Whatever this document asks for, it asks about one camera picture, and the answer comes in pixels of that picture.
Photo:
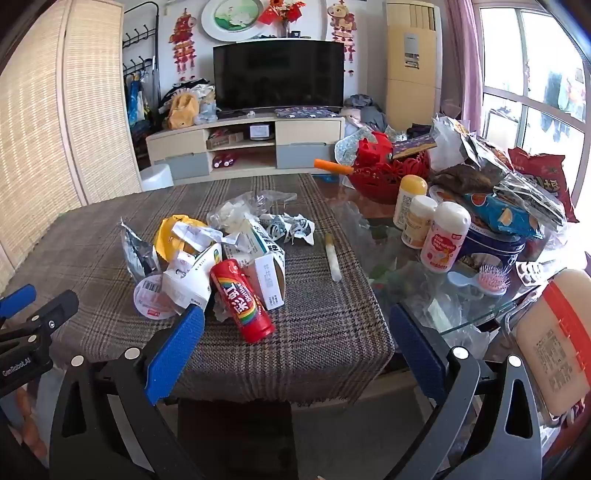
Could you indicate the red hanging wall ornament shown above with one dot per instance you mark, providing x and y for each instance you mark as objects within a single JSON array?
[
  {"x": 183, "y": 34},
  {"x": 341, "y": 21}
]

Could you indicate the white plastic shopping bag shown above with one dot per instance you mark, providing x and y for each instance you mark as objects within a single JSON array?
[{"x": 206, "y": 108}]

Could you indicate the brown plaid tablecloth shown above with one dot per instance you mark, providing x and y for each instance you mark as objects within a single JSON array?
[{"x": 300, "y": 323}]

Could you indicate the red snack bag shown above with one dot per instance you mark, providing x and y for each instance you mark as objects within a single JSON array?
[{"x": 545, "y": 170}]

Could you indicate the beige standing air conditioner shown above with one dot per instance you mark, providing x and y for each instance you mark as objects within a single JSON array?
[{"x": 411, "y": 87}]

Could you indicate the white green printed carton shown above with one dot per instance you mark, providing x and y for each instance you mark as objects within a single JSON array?
[{"x": 189, "y": 281}]

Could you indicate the white round stool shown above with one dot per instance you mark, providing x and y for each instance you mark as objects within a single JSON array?
[{"x": 157, "y": 177}]

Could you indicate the pink white round lid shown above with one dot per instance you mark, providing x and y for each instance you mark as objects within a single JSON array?
[{"x": 150, "y": 295}]

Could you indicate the white slim tube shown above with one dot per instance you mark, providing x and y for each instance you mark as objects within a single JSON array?
[{"x": 333, "y": 258}]

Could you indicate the beige grey television cabinet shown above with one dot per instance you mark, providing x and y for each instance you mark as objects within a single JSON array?
[{"x": 302, "y": 131}]

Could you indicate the black coat rack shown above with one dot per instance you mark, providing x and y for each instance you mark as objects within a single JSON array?
[{"x": 147, "y": 33}]

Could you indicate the clear plastic bag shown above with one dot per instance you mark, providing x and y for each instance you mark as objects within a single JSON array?
[{"x": 240, "y": 207}]

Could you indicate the crumpled white dark-printed wrapper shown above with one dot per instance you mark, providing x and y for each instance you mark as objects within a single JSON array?
[{"x": 291, "y": 228}]

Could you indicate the beige container red lid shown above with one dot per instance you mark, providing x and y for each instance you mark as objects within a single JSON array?
[{"x": 554, "y": 350}]

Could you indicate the blue round tin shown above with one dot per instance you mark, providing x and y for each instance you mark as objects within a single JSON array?
[{"x": 485, "y": 249}]

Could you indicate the red ornament bouquet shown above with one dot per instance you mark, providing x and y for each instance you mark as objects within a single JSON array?
[{"x": 281, "y": 10}]

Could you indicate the pink curtain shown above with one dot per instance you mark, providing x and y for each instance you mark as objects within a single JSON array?
[{"x": 466, "y": 46}]

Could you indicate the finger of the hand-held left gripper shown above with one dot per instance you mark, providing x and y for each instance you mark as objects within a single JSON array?
[
  {"x": 41, "y": 318},
  {"x": 16, "y": 300}
]

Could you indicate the silver pill blister pack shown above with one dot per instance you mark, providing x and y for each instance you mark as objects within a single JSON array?
[{"x": 531, "y": 272}]

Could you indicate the red openwork plastic basket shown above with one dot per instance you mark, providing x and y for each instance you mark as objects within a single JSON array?
[{"x": 383, "y": 182}]

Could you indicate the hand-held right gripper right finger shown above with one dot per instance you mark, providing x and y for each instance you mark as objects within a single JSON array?
[{"x": 415, "y": 350}]

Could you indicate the yellow plush toy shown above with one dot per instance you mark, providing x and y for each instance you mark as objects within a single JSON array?
[{"x": 182, "y": 110}]

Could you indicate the black flat television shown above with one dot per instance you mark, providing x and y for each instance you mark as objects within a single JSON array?
[{"x": 277, "y": 74}]

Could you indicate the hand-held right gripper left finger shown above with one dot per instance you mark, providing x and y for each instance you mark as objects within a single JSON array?
[{"x": 175, "y": 355}]

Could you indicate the white teal striped box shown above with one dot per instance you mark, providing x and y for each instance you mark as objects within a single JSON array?
[{"x": 258, "y": 242}]

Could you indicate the green floral quilted cloth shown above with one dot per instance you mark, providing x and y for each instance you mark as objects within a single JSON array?
[{"x": 346, "y": 147}]

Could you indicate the round white wall picture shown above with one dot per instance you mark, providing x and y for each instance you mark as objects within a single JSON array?
[{"x": 231, "y": 14}]

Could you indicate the silver foil packet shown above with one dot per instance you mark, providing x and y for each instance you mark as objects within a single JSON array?
[{"x": 136, "y": 254}]

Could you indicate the silver foil bag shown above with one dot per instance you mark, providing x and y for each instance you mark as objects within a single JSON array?
[{"x": 457, "y": 138}]

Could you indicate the white small appliance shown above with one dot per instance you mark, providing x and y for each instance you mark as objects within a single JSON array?
[{"x": 261, "y": 131}]

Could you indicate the small cardboard box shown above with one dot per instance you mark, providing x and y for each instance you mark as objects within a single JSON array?
[{"x": 225, "y": 140}]

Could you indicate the clear plastic wrap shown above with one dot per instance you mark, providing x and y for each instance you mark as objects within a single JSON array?
[{"x": 443, "y": 314}]

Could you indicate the dark purple patterned box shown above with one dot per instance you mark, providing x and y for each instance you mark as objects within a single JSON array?
[{"x": 413, "y": 147}]

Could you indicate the grey clothes pile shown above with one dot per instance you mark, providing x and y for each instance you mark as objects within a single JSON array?
[{"x": 367, "y": 115}]

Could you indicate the white paper leaflet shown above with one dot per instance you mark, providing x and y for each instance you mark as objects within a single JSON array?
[{"x": 198, "y": 235}]

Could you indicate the clear packet dark snacks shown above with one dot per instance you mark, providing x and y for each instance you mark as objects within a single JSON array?
[{"x": 531, "y": 198}]

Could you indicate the red rainbow candy tube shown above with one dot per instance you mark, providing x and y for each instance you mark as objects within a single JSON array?
[{"x": 240, "y": 300}]

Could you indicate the white bottle pink label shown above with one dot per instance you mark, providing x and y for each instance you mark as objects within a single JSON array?
[{"x": 443, "y": 244}]

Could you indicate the open white medicine box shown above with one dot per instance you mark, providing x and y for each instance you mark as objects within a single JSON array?
[{"x": 270, "y": 286}]

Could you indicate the white bottle yellow cap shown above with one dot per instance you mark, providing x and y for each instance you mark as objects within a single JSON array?
[{"x": 406, "y": 203}]

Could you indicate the black cloth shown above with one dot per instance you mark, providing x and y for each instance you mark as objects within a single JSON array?
[{"x": 418, "y": 130}]

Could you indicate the large window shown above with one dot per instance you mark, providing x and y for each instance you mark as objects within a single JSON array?
[{"x": 503, "y": 50}]

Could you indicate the hanging clothes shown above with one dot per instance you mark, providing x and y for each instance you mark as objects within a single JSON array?
[{"x": 136, "y": 101}]

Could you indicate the brown snack package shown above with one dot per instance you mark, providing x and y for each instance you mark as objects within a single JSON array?
[{"x": 471, "y": 177}]

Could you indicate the blue chip bag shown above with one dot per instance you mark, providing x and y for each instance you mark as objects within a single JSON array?
[{"x": 503, "y": 214}]

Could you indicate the yellow plastic bag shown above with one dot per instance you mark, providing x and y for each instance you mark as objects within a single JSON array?
[{"x": 164, "y": 235}]

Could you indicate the pink hair brush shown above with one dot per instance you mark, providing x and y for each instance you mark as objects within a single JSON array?
[{"x": 494, "y": 279}]

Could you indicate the dark floral patterned cloth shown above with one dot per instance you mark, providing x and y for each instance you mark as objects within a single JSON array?
[{"x": 304, "y": 112}]

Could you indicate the bamboo folding screen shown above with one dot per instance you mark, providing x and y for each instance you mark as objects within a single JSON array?
[{"x": 46, "y": 115}]

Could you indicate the white bottle yellow label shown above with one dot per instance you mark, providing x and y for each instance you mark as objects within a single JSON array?
[{"x": 418, "y": 226}]

